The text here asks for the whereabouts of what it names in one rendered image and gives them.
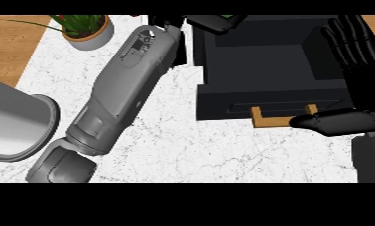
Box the dark drawer front wooden handle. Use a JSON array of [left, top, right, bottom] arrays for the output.
[[194, 79, 357, 129]]

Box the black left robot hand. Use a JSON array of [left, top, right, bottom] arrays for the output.
[[146, 14, 249, 35]]

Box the dark grey open drawer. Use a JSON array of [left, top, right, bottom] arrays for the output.
[[191, 14, 354, 89]]

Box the green leafy plant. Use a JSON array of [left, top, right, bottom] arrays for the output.
[[0, 14, 106, 38]]

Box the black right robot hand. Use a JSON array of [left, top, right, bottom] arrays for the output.
[[286, 14, 375, 138]]

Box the grey plant pot orange rim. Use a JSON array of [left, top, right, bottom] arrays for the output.
[[60, 15, 116, 52]]

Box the large grey round container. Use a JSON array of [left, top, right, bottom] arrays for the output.
[[0, 82, 61, 164]]

